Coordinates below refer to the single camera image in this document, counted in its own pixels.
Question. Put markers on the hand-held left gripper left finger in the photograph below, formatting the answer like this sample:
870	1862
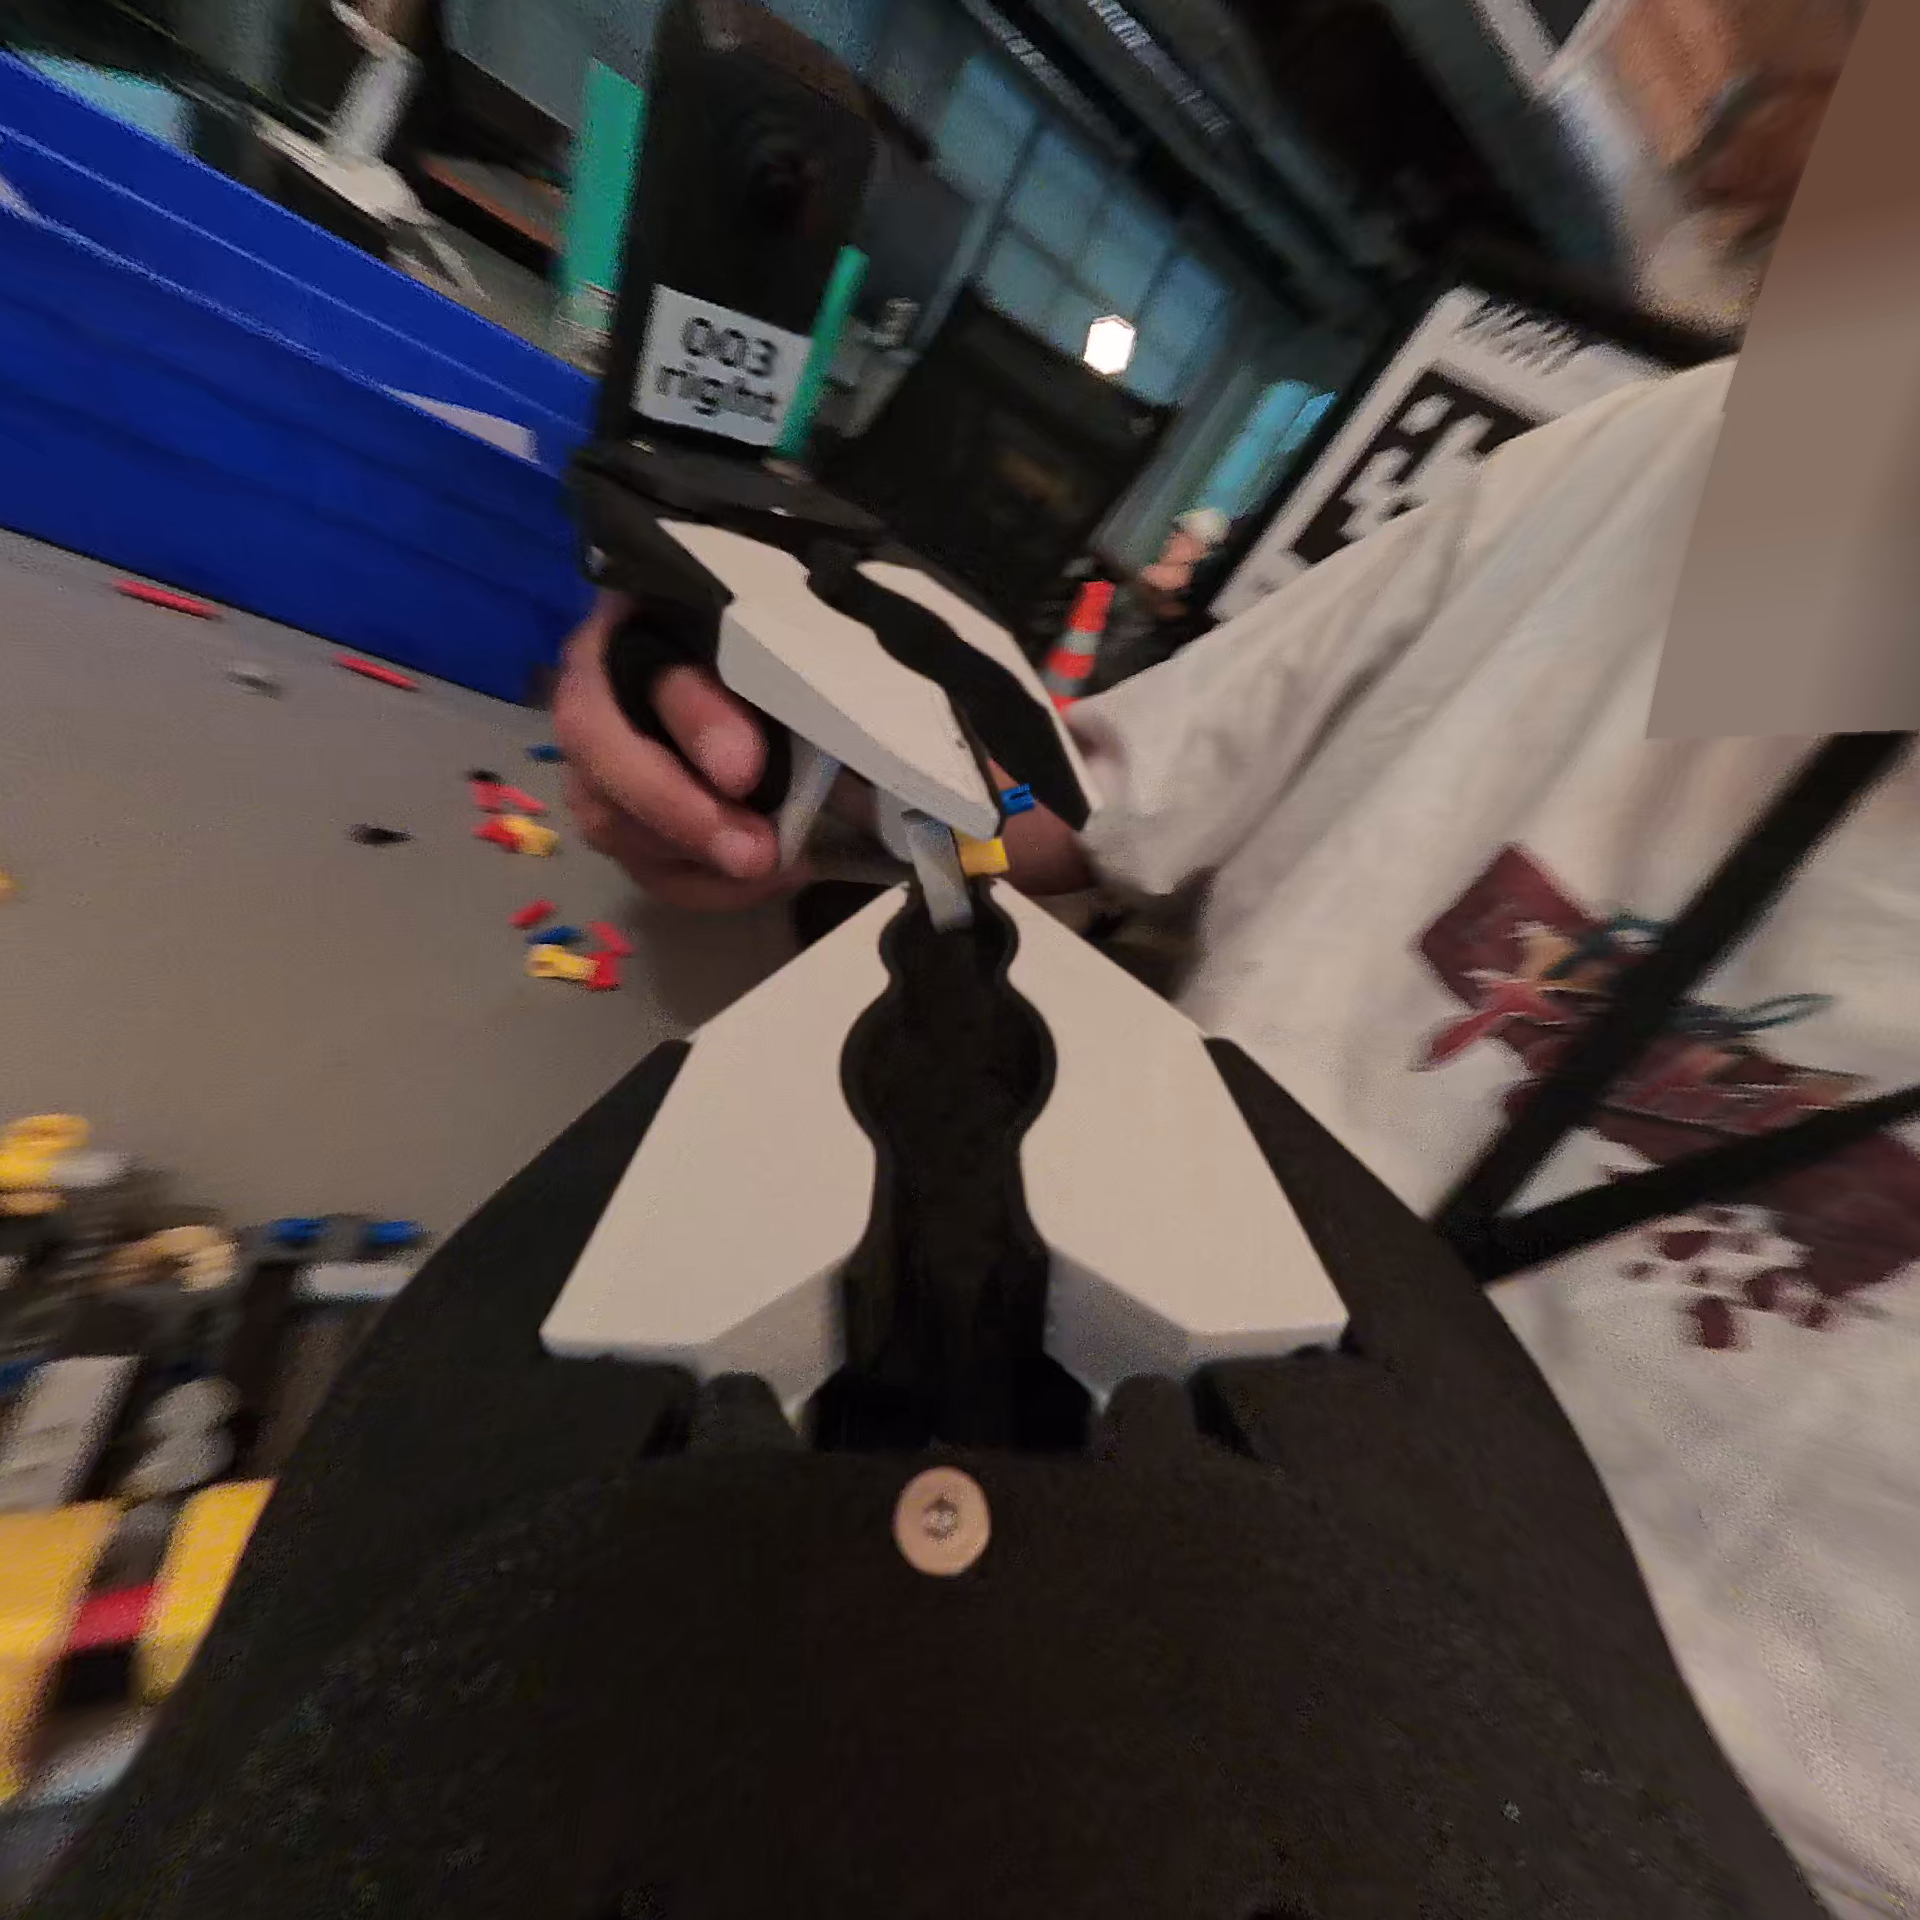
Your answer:
719	1184

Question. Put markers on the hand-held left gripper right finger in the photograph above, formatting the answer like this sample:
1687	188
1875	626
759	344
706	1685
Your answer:
1185	1184

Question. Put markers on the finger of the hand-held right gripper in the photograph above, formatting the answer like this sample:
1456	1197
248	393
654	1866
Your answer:
808	661
976	661

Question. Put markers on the small yellow grey lego connector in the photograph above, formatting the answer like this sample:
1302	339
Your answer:
937	884

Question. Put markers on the black yellow lego car chassis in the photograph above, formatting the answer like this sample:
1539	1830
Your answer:
193	1575

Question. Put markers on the scattered loose lego pieces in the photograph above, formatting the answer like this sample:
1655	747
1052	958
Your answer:
523	833

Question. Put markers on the person's right hand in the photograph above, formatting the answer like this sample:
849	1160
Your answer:
644	824

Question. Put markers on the orange traffic cone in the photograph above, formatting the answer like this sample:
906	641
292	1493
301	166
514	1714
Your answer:
1080	644

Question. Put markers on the green rod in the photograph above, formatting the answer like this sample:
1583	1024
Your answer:
823	344

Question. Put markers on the white ceiling light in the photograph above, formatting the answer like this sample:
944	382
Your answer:
1108	343

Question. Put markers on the person's white printed shirt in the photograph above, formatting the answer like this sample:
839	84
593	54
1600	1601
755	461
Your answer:
1424	749

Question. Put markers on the black white marker board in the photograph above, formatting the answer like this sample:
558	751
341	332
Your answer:
1424	435

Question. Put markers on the blue plastic bin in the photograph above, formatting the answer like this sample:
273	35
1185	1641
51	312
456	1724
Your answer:
225	373

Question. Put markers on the teal post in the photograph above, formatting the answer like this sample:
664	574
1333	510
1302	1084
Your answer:
599	195

